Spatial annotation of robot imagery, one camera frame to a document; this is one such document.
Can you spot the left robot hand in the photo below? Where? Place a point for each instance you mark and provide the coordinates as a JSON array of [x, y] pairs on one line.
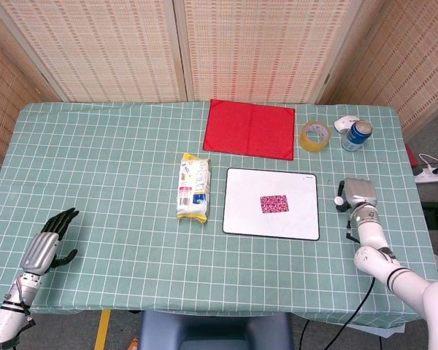
[[45, 244]]

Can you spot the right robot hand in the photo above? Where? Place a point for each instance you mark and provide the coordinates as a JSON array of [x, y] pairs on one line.
[[359, 191]]

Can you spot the pink patterned wrapper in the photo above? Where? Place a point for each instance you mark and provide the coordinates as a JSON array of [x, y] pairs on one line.
[[274, 204]]

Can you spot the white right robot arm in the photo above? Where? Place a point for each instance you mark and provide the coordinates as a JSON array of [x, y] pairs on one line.
[[394, 266]]

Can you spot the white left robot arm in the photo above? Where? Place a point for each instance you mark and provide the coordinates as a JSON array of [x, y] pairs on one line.
[[12, 310]]

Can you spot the small white round cap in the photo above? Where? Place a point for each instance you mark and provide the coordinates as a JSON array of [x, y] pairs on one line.
[[338, 201]]

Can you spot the blue drink can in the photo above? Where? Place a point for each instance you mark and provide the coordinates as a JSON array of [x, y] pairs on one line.
[[356, 136]]

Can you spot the yellowish clear tape roll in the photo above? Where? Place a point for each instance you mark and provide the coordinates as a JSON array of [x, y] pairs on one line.
[[315, 140]]

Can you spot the white computer mouse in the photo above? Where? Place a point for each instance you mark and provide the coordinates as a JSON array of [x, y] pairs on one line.
[[342, 124]]

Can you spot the white power strip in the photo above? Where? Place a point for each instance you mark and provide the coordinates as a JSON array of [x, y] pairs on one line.
[[431, 176]]

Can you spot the green checked tablecloth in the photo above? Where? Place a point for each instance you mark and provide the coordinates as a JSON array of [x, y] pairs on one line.
[[113, 182]]

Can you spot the red folder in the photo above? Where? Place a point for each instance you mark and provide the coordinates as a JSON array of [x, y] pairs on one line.
[[248, 129]]

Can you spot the white yellow tissue pack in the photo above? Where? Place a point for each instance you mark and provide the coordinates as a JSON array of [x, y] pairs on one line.
[[194, 189]]

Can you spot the dark blue chair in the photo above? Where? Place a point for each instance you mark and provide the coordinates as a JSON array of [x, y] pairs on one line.
[[215, 331]]

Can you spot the woven bamboo folding screen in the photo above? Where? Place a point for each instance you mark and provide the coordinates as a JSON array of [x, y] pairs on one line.
[[106, 47]]

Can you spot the white board black frame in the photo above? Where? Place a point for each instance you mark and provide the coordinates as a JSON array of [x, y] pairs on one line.
[[273, 182]]

